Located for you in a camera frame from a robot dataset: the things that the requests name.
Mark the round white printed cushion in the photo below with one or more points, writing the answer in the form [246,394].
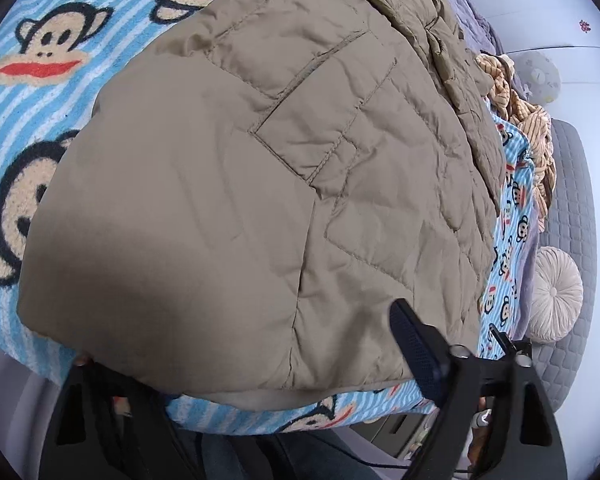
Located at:
[539,77]

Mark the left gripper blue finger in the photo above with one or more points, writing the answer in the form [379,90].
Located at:
[424,350]

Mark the blue striped monkey blanket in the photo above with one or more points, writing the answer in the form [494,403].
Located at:
[55,55]

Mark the beige striped fleece garment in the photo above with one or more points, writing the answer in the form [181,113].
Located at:
[531,120]

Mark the purple bed cover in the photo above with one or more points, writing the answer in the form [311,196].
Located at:
[465,10]

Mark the khaki puffer jacket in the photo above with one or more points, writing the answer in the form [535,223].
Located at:
[253,191]

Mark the grey quilted headboard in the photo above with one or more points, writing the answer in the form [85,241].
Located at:
[570,226]

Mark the round beige pleated cushion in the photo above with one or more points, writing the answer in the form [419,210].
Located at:
[557,296]

